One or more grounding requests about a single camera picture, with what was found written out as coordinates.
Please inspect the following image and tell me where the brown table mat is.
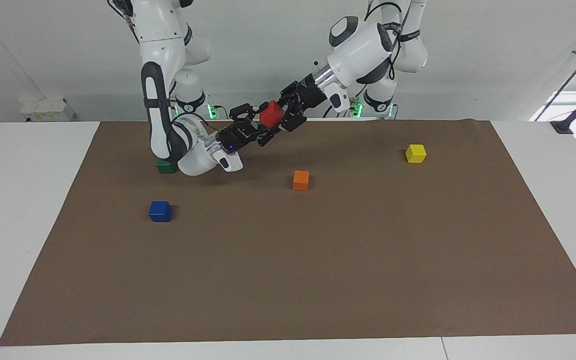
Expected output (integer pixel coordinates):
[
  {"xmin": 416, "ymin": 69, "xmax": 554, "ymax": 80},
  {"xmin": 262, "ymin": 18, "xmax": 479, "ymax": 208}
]
[{"xmin": 0, "ymin": 119, "xmax": 576, "ymax": 347}]

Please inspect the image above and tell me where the blue block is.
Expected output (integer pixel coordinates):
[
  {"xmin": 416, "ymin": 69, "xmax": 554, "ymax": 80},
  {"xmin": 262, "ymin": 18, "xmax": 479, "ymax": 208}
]
[{"xmin": 148, "ymin": 201, "xmax": 173, "ymax": 223}]

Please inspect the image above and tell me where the orange block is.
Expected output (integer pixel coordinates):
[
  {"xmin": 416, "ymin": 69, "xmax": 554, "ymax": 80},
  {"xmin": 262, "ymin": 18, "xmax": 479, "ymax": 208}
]
[{"xmin": 292, "ymin": 170, "xmax": 311, "ymax": 192}]

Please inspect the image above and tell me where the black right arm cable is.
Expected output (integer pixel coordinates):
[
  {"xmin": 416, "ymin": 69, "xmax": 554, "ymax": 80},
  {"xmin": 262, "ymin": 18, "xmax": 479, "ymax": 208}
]
[{"xmin": 167, "ymin": 111, "xmax": 210, "ymax": 146}]

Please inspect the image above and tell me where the red block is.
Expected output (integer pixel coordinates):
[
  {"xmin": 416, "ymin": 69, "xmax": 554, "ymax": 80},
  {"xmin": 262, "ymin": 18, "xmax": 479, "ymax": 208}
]
[{"xmin": 259, "ymin": 100, "xmax": 285, "ymax": 129}]

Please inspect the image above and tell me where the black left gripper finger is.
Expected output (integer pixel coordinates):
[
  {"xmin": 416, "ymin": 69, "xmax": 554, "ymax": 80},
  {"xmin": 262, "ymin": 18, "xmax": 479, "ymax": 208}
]
[
  {"xmin": 282, "ymin": 103, "xmax": 308, "ymax": 133},
  {"xmin": 279, "ymin": 83, "xmax": 301, "ymax": 109}
]

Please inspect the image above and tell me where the yellow block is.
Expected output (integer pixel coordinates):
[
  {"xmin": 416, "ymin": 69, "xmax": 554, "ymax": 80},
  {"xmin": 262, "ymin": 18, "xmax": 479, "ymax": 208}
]
[{"xmin": 405, "ymin": 144, "xmax": 427, "ymax": 164}]

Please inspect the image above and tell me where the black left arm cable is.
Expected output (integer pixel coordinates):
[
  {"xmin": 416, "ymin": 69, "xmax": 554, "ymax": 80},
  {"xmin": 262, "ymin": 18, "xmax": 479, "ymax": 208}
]
[{"xmin": 367, "ymin": 1, "xmax": 405, "ymax": 81}]

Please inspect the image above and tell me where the white electrical box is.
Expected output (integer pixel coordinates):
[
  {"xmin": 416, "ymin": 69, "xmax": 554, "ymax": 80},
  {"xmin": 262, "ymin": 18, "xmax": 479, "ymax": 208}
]
[{"xmin": 19, "ymin": 96, "xmax": 76, "ymax": 122}]

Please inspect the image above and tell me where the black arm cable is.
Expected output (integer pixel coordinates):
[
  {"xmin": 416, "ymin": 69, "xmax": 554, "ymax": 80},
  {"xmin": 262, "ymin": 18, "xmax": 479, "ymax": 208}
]
[
  {"xmin": 367, "ymin": 1, "xmax": 405, "ymax": 81},
  {"xmin": 167, "ymin": 111, "xmax": 210, "ymax": 146}
]

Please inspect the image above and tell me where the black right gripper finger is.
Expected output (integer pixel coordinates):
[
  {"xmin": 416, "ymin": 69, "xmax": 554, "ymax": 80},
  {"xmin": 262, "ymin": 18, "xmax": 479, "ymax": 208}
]
[
  {"xmin": 228, "ymin": 102, "xmax": 267, "ymax": 126},
  {"xmin": 256, "ymin": 124, "xmax": 282, "ymax": 148}
]

